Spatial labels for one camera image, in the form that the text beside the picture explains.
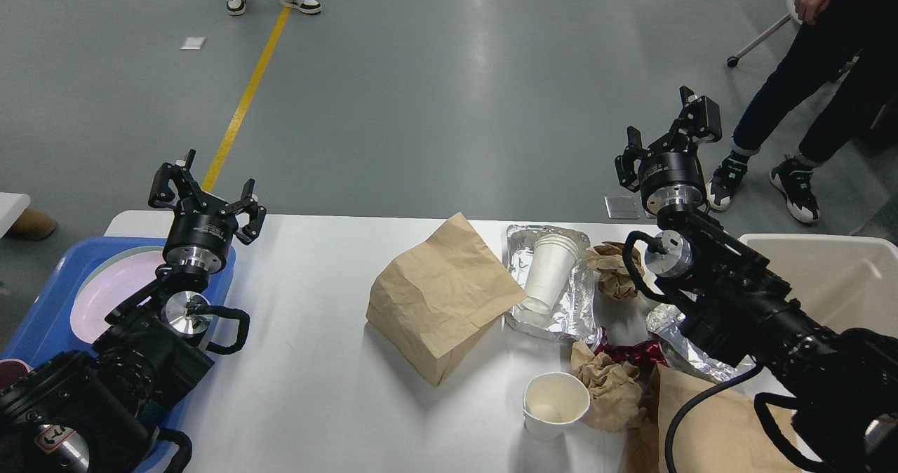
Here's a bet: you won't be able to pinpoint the beige plastic bin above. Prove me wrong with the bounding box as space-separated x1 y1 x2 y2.
740 234 897 338

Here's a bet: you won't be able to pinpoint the white paper cup front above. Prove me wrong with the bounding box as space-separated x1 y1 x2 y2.
523 373 591 441

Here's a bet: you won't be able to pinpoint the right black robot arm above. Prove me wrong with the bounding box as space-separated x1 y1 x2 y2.
615 86 897 472

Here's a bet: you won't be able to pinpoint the person in dark clothes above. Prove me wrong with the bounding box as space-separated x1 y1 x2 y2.
706 0 897 225

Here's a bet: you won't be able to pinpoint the clear plastic wrap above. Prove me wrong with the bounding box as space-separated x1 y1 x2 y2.
645 304 755 383

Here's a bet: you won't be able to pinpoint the flat brown paper sheet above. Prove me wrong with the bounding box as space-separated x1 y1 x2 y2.
618 365 799 472

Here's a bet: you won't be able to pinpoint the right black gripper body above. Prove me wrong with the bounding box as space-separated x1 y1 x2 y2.
637 151 708 214

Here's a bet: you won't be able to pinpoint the person with tan boot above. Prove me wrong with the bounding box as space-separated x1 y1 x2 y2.
4 208 58 241

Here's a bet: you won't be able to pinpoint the pink mug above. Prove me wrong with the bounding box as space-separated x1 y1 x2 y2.
0 358 32 391

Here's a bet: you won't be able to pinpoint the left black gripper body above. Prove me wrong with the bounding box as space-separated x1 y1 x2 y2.
163 212 238 274

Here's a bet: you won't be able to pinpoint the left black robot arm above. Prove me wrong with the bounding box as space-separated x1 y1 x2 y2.
1 149 267 472

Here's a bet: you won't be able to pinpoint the left metal floor plate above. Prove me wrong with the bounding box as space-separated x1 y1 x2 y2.
604 196 641 220

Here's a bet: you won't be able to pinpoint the aluminium foil tray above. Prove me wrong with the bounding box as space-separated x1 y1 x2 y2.
503 225 600 344

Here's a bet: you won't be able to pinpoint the white side table corner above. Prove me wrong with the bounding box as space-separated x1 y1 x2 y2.
0 192 31 237

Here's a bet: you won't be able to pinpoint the pink plate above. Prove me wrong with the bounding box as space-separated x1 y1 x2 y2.
69 256 163 344

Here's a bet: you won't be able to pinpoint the brown paper bag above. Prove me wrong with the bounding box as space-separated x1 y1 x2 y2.
366 213 526 386

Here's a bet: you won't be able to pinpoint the green plate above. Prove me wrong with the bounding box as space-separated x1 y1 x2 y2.
74 245 161 303

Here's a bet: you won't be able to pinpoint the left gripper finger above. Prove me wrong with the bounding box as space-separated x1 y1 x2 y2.
147 149 204 214
221 178 267 246

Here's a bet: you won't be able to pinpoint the crumpled brown paper ball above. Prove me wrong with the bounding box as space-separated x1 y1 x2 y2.
584 241 638 301

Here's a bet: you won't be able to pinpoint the blue plastic tray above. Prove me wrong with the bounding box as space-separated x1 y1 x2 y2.
2 236 236 472

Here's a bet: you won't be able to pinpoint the red foil wrapper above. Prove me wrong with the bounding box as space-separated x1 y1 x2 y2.
592 326 668 367

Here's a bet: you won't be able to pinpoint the office chair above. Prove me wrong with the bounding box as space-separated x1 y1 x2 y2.
725 0 801 68

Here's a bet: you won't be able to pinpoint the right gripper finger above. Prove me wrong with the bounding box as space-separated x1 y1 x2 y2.
659 86 723 154
615 126 649 192

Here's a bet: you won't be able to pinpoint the crumpled brown paper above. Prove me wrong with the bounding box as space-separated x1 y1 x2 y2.
570 341 647 434

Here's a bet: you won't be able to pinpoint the stacked white paper cups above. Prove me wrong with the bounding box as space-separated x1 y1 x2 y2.
522 234 584 315

